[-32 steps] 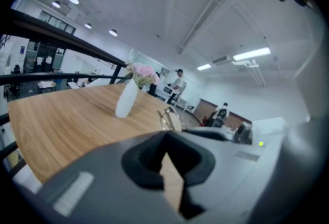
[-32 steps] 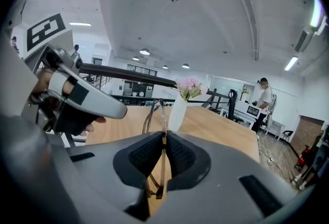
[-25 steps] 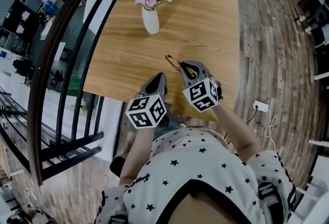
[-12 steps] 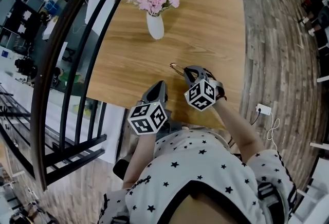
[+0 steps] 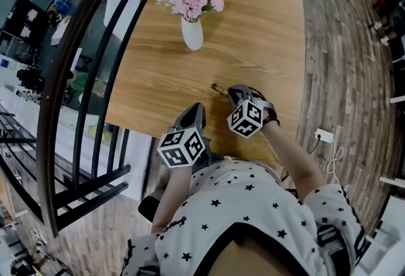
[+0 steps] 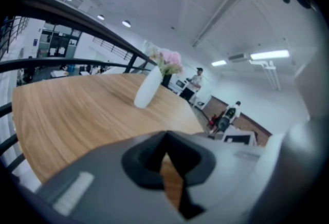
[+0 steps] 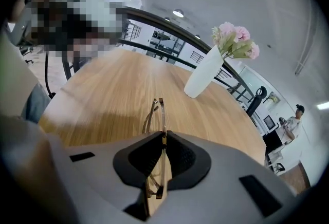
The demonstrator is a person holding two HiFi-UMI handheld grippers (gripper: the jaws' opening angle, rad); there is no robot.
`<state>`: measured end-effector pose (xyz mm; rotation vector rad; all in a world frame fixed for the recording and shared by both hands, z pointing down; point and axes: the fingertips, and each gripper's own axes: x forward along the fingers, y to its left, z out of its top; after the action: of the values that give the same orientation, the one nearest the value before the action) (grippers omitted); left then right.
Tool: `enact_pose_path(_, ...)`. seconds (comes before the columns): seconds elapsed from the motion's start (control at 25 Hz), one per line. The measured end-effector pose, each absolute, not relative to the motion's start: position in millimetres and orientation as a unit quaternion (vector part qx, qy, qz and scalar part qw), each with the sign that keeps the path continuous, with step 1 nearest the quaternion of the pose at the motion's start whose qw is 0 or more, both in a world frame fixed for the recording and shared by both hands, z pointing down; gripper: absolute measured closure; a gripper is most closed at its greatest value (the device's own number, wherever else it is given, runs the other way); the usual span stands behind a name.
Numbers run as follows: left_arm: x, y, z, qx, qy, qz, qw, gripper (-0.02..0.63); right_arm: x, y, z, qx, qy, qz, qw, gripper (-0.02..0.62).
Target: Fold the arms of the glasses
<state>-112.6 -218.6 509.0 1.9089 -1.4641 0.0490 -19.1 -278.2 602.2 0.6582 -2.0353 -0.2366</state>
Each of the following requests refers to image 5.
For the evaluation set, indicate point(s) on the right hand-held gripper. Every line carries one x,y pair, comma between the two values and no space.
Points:
245,119

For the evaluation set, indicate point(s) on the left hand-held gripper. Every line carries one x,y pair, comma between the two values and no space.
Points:
180,148

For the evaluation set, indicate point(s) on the brown eyeglasses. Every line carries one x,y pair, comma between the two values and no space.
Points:
218,88

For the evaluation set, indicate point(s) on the person's right forearm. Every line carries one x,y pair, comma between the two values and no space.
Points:
291,160

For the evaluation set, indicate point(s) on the person's left forearm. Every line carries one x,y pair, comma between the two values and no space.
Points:
174,198

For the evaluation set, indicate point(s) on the white ceramic vase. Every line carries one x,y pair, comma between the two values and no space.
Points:
192,34

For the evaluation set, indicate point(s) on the white power strip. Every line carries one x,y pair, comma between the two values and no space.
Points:
323,135

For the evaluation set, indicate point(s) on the white star print shirt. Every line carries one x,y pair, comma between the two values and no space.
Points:
240,205

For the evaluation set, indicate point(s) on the pink flower bouquet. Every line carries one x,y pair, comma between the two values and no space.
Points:
196,1

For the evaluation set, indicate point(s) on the white floor sign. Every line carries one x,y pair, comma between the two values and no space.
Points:
77,59

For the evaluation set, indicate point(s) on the black metal railing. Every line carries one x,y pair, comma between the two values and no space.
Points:
47,116

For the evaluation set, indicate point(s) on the person's chest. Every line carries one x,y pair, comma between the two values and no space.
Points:
262,259

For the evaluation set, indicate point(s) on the blue storage bin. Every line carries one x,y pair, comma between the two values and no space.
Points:
62,3

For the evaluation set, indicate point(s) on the grey black office chair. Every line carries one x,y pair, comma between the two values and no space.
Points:
397,18

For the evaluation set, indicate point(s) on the black shelf cabinet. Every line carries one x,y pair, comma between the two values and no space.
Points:
31,15

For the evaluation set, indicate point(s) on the blue wall poster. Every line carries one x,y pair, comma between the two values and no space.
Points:
5,63

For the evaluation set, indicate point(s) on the white rack frame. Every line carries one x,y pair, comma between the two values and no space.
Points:
384,230

